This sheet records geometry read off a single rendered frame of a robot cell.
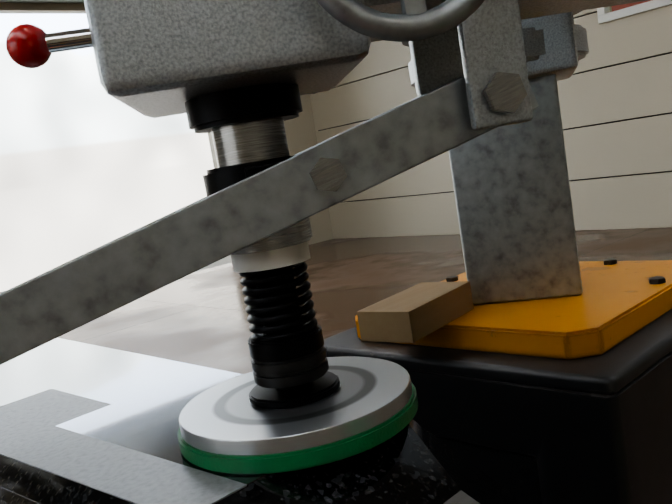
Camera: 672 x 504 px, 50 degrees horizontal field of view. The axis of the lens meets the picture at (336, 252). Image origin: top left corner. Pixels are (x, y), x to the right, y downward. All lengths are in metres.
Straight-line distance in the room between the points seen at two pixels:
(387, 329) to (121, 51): 0.70
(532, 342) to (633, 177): 6.05
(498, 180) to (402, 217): 7.71
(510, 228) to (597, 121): 5.98
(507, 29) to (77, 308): 0.40
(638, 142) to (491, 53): 6.47
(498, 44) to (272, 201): 0.22
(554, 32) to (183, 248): 0.80
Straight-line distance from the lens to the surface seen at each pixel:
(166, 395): 0.85
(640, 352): 1.10
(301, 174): 0.58
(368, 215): 9.39
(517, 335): 1.11
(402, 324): 1.11
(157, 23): 0.55
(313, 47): 0.54
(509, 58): 0.60
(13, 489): 0.76
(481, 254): 1.27
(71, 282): 0.60
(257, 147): 0.61
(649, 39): 6.98
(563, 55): 1.22
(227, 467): 0.60
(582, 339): 1.08
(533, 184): 1.26
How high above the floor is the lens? 1.07
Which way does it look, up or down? 7 degrees down
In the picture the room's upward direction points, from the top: 9 degrees counter-clockwise
